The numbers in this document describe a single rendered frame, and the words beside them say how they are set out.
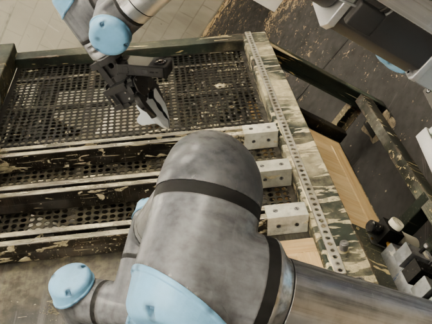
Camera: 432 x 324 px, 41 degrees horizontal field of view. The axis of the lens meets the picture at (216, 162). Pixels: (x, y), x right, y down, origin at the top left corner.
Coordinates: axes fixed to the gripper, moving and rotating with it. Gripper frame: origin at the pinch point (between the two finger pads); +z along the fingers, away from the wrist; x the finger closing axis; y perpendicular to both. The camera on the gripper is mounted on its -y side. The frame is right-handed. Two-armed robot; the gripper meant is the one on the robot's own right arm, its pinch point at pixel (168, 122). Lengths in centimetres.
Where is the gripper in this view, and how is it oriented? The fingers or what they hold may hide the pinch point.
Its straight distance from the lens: 131.3
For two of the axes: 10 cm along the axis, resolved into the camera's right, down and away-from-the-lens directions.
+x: -2.3, 6.0, -7.7
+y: -8.3, 2.9, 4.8
